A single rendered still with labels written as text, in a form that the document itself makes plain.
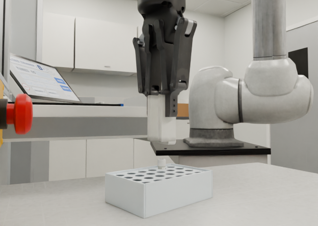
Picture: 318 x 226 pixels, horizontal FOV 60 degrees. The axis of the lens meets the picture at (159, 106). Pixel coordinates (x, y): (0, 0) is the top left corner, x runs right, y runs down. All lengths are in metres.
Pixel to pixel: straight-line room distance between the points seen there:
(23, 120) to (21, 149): 1.29
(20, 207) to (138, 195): 0.16
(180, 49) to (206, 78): 0.56
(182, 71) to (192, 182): 0.15
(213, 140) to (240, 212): 0.59
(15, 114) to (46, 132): 0.23
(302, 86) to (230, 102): 0.21
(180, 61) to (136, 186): 0.18
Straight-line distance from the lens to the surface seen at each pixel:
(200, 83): 0.95
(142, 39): 0.48
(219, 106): 0.92
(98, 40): 4.05
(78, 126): 0.51
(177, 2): 0.43
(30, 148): 1.54
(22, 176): 1.58
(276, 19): 0.93
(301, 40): 4.23
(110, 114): 0.52
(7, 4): 1.18
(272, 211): 0.38
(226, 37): 5.49
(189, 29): 0.40
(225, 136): 0.95
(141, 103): 0.68
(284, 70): 0.91
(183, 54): 0.39
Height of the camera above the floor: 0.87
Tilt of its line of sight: 3 degrees up
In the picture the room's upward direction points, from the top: straight up
